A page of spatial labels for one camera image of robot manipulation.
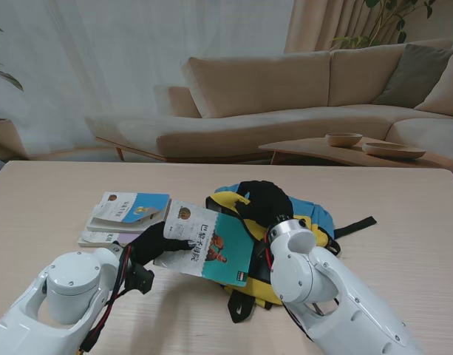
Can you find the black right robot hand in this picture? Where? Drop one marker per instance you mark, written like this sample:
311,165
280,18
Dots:
270,203

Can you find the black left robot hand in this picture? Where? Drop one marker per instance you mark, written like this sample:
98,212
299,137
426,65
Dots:
152,242

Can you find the blue cover book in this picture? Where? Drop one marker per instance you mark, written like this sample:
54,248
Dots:
145,207

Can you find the blue and yellow school backpack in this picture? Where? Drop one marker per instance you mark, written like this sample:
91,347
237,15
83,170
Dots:
318,218

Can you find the teal cover book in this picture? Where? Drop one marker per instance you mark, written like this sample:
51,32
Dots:
226,251

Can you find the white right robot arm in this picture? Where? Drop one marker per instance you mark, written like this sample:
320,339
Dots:
333,292

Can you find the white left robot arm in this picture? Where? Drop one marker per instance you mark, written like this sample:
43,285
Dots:
56,296

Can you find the purple cover book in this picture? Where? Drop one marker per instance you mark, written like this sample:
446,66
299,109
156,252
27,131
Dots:
100,238

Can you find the wooden coffee table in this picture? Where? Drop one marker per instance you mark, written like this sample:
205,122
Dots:
322,151

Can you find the beige sofa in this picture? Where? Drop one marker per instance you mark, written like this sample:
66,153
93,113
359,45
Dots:
255,111

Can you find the small wooden bowl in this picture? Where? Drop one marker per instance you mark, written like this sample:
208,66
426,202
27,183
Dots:
343,140

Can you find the wide shallow wooden bowl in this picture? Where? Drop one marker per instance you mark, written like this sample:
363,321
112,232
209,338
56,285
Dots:
392,151

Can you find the beige plant pot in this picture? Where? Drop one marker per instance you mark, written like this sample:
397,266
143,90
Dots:
4,138

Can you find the beige curtain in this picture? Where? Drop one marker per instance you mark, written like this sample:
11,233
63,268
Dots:
315,26

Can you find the grey cushion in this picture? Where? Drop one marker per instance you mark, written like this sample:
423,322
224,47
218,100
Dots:
411,77

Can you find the white sheer curtain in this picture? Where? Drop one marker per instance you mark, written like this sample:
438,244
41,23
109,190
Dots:
100,55

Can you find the beige cushion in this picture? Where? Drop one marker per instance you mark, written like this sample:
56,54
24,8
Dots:
446,92

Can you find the dark green leaf plant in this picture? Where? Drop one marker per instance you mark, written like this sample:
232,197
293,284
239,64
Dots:
8,75

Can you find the tall green leafy plant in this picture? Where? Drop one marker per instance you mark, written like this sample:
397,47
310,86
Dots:
392,18

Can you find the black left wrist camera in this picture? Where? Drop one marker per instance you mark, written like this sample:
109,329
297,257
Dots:
141,279

